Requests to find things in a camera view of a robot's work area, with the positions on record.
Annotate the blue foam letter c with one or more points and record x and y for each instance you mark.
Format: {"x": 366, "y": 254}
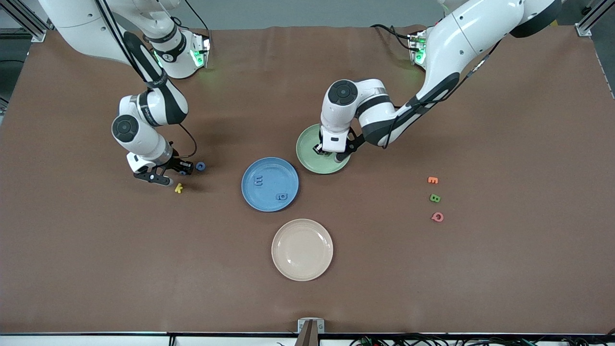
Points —
{"x": 197, "y": 166}

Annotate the blue foam letter p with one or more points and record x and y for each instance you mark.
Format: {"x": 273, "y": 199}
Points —
{"x": 282, "y": 196}

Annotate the blue foam letter m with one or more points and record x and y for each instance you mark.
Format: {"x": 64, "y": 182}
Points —
{"x": 258, "y": 181}

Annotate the green foam letter B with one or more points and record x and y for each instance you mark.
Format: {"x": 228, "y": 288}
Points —
{"x": 435, "y": 198}

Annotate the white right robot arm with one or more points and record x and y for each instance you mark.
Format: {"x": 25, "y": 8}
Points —
{"x": 86, "y": 19}

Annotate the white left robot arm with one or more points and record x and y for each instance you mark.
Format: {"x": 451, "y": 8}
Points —
{"x": 471, "y": 33}

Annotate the green plate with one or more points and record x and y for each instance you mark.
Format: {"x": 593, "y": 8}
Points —
{"x": 310, "y": 161}

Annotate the yellow foam letter k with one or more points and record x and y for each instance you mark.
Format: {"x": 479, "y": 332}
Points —
{"x": 178, "y": 188}

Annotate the blue plate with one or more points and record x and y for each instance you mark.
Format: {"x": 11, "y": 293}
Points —
{"x": 271, "y": 168}

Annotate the beige plate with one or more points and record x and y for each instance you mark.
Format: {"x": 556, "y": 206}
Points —
{"x": 302, "y": 250}

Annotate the orange foam letter E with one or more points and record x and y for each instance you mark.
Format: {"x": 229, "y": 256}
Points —
{"x": 432, "y": 180}

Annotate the pink foam letter Q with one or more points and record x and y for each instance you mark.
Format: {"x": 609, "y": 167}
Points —
{"x": 433, "y": 216}

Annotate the brown table cover mat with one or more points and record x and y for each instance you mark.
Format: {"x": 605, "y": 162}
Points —
{"x": 307, "y": 298}

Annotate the aluminium frame profile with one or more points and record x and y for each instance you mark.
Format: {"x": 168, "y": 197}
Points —
{"x": 37, "y": 34}
{"x": 583, "y": 30}

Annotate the grey metal bracket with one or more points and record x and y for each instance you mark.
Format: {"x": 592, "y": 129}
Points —
{"x": 301, "y": 326}

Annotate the dark metal post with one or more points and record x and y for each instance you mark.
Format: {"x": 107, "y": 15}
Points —
{"x": 307, "y": 339}

